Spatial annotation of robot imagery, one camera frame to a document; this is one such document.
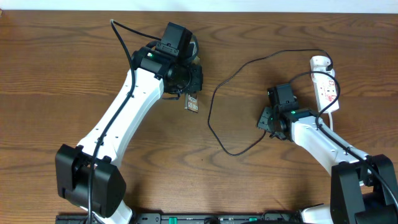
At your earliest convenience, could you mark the black mounting rail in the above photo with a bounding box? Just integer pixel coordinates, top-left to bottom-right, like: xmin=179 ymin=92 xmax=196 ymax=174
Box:
xmin=55 ymin=212 xmax=302 ymax=224

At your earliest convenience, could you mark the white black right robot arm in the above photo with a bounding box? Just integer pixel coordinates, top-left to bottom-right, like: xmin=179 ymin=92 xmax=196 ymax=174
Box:
xmin=257 ymin=84 xmax=397 ymax=224

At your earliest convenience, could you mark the black charger cable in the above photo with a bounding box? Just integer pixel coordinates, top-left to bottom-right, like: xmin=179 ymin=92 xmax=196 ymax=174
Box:
xmin=207 ymin=49 xmax=334 ymax=157

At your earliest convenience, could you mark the white power strip socket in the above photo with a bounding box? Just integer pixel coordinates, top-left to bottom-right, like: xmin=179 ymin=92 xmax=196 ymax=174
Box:
xmin=310 ymin=55 xmax=337 ymax=112

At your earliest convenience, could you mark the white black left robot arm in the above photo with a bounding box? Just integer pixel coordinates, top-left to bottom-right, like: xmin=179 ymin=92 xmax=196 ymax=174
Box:
xmin=55 ymin=23 xmax=203 ymax=223

